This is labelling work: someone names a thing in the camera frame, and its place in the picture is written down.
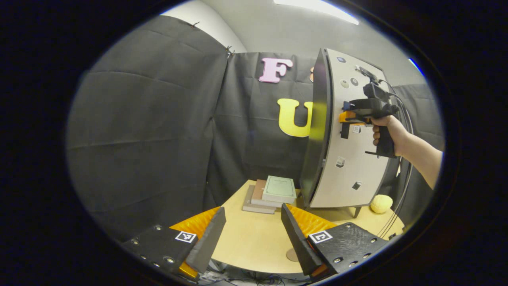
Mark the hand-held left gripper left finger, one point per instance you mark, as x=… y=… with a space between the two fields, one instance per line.
x=210 y=242

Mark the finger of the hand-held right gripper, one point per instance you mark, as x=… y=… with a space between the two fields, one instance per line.
x=349 y=117

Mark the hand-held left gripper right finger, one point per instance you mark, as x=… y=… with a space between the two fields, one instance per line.
x=297 y=242

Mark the round brown coaster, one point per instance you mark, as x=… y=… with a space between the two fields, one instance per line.
x=292 y=255

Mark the grey cabinet door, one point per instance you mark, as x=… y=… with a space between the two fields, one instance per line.
x=369 y=178

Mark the dark grey cabinet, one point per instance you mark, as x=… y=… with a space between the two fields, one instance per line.
x=317 y=139

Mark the grey book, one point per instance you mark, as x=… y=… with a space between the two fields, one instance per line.
x=254 y=207

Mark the green book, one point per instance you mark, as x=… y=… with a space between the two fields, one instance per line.
x=279 y=189

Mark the yellow fuzzy ball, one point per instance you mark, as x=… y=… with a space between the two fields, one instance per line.
x=381 y=203

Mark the black backdrop cloth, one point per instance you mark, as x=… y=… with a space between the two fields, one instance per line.
x=151 y=119

